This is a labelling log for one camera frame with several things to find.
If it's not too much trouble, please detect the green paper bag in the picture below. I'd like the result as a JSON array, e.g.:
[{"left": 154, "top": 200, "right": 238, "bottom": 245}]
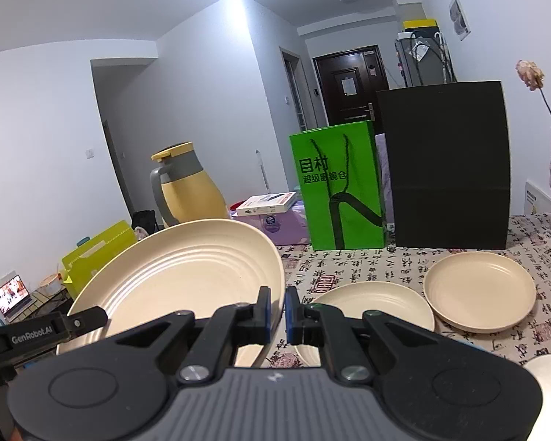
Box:
[{"left": 289, "top": 120, "right": 389, "bottom": 251}]

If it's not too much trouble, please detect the wall picture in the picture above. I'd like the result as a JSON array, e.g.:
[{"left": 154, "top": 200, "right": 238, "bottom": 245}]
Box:
[{"left": 449, "top": 0, "right": 471, "bottom": 40}]

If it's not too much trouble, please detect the yellow thermos jug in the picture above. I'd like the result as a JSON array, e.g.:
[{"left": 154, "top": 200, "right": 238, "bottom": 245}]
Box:
[{"left": 150, "top": 142, "right": 230, "bottom": 228}]

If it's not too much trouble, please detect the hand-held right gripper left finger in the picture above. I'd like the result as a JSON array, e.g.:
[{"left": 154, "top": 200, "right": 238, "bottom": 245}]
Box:
[{"left": 105, "top": 286, "right": 273, "bottom": 384}]

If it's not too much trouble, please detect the white mop handle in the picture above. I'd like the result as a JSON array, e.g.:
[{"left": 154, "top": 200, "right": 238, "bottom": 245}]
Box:
[{"left": 256, "top": 149, "right": 270, "bottom": 194}]

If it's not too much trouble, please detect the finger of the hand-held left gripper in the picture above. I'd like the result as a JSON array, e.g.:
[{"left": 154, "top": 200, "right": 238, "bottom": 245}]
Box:
[{"left": 0, "top": 305, "right": 109, "bottom": 362}]

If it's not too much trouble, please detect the printed tablecloth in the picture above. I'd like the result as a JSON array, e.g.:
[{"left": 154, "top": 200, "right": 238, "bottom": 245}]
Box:
[{"left": 257, "top": 214, "right": 551, "bottom": 441}]

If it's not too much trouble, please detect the grey interior door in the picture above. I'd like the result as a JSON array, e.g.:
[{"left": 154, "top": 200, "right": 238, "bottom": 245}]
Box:
[{"left": 279, "top": 47, "right": 305, "bottom": 132}]

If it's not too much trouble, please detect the wooden folding table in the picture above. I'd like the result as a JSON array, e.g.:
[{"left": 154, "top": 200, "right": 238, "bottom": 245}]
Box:
[{"left": 23, "top": 285, "right": 74, "bottom": 319}]

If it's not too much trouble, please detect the purple cloth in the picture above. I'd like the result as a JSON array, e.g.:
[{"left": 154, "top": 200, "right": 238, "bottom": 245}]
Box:
[{"left": 375, "top": 133, "right": 394, "bottom": 228}]

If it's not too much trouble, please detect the laptop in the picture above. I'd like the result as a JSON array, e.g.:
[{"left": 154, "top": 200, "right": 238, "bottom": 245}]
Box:
[{"left": 0, "top": 275, "right": 35, "bottom": 322}]

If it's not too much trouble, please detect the purple tissue pack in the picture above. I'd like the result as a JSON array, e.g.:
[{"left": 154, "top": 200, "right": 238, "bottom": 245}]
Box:
[{"left": 230, "top": 200, "right": 310, "bottom": 246}]

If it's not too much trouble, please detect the white pot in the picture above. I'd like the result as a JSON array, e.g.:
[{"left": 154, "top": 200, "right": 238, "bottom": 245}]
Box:
[{"left": 41, "top": 273, "right": 69, "bottom": 295}]

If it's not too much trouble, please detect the dried flower bunch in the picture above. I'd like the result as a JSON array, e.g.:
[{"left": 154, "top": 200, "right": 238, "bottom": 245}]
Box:
[{"left": 515, "top": 60, "right": 551, "bottom": 127}]

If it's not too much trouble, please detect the yellow-green snack box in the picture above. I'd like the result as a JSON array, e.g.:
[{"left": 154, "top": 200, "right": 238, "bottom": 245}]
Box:
[{"left": 62, "top": 220, "right": 138, "bottom": 301}]

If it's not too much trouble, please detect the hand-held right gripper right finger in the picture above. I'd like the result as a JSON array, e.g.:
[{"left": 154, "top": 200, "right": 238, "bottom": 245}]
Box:
[{"left": 285, "top": 286, "right": 446, "bottom": 386}]

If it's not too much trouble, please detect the grey refrigerator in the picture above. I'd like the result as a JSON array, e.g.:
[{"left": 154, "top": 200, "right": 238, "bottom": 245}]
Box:
[{"left": 395, "top": 30, "right": 455, "bottom": 89}]

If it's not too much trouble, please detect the black paper bag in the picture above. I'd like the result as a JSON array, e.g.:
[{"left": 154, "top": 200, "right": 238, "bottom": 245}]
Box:
[{"left": 375, "top": 81, "right": 511, "bottom": 250}]

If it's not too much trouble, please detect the large cream plate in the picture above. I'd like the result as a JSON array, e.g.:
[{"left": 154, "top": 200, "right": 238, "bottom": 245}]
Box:
[{"left": 56, "top": 219, "right": 286, "bottom": 368}]

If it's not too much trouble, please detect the medium cream plate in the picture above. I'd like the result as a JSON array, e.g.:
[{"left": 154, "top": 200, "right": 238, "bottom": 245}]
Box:
[{"left": 295, "top": 281, "right": 436, "bottom": 366}]

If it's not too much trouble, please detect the dark entrance door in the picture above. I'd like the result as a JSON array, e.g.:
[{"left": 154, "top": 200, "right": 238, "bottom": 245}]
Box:
[{"left": 313, "top": 46, "right": 386, "bottom": 127}]

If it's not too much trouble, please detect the flat white box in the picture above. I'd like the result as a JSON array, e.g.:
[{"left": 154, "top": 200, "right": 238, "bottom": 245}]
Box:
[{"left": 235, "top": 191, "right": 298, "bottom": 216}]

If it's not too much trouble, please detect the small cream plate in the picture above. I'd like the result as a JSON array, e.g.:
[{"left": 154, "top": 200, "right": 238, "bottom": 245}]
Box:
[{"left": 423, "top": 252, "right": 537, "bottom": 331}]

